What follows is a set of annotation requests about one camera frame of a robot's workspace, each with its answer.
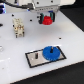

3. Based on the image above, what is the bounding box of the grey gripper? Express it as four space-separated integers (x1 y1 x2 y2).
33 0 60 24

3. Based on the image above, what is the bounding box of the small red gear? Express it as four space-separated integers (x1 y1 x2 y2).
42 16 53 25

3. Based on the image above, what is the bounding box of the large blue gear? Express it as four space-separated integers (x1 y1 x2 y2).
43 46 60 61

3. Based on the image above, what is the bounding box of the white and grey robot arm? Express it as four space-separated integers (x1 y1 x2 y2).
18 0 62 25

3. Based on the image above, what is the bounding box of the left metal peg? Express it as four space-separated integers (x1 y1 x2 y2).
35 51 40 61

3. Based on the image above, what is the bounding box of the beige electrical connector block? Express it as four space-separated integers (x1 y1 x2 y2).
13 18 24 37

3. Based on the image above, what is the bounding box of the black-framed metal peg base plate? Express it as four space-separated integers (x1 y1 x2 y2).
25 46 66 68

